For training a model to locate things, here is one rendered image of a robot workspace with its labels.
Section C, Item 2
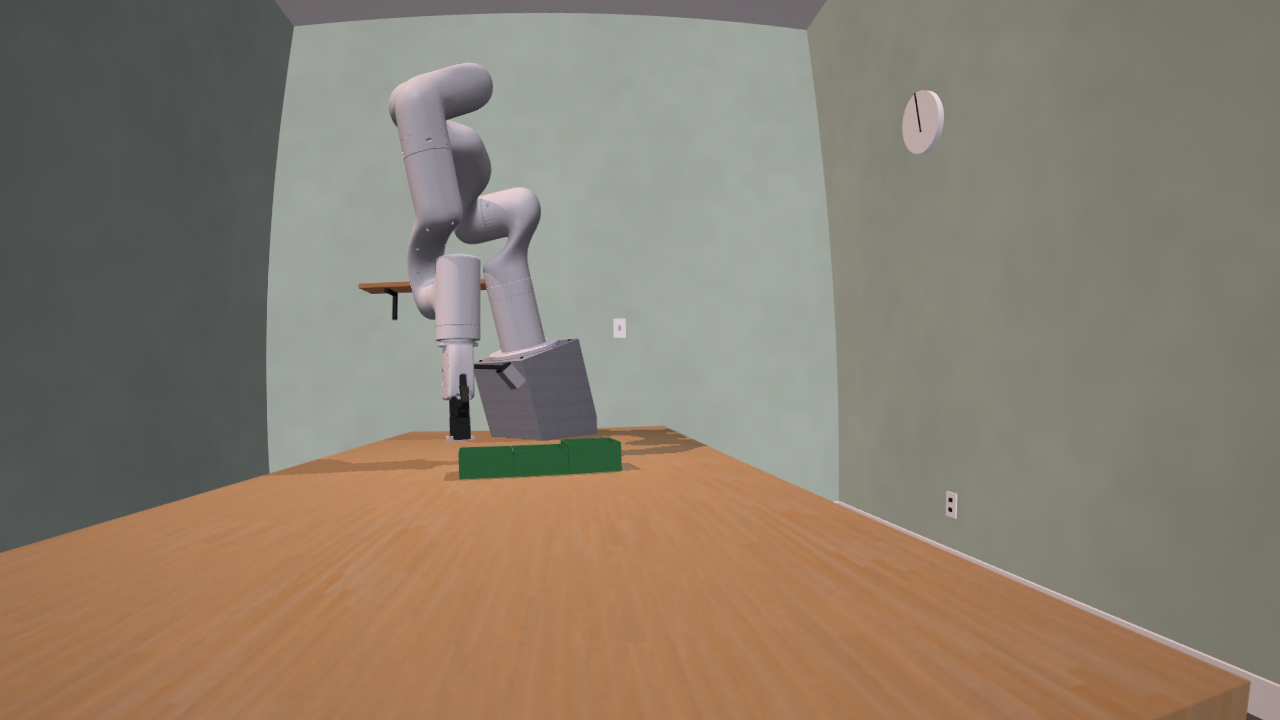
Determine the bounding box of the green three-compartment tray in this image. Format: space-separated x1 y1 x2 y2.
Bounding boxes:
458 437 622 479

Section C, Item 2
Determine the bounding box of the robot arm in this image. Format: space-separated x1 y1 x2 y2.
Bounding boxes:
389 63 559 361

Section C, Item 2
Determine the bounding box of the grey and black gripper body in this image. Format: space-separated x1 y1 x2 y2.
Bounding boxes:
438 342 477 400

